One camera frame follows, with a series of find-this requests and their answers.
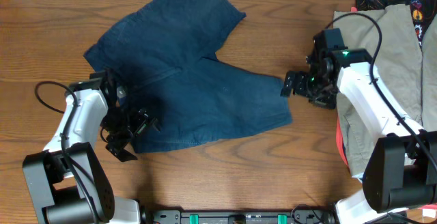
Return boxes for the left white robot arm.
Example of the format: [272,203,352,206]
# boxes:
[23,76,157,223]

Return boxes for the black patterned garment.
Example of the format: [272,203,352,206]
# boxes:
[355,0,436,47]

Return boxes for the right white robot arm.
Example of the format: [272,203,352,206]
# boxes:
[281,48,436,223]

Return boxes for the navy blue shorts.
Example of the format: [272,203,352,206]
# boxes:
[84,0,292,153]

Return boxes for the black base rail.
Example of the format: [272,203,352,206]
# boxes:
[140,206,343,224]

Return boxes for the red garment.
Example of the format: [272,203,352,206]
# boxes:
[335,120,349,167]

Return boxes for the khaki beige shorts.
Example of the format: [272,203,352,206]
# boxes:
[334,5,436,178]

